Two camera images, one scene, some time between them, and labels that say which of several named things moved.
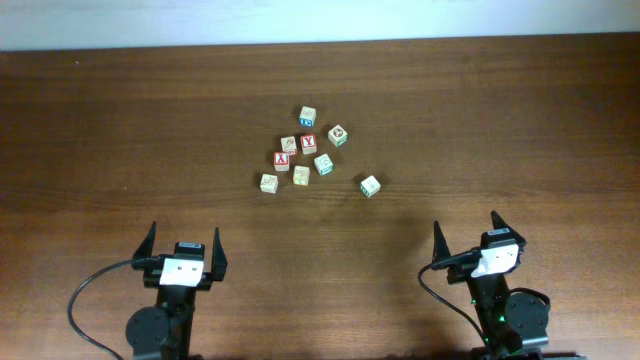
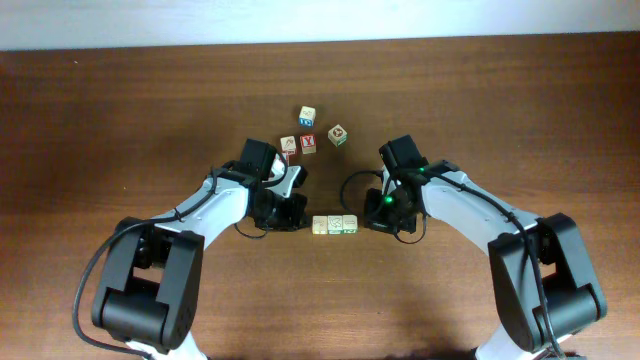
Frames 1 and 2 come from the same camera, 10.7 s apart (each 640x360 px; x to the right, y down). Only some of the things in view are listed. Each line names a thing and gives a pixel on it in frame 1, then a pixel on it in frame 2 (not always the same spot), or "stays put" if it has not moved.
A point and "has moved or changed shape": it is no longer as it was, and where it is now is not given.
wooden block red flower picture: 288,145 stays put
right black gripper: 460,271 → 382,215
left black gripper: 213,270 → 291,218
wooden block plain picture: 269,183 has moved or changed shape
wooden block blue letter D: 307,117 stays put
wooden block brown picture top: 338,135 stays put
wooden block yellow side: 301,175 has moved or changed shape
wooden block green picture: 324,164 → 335,224
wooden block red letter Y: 309,143 stays put
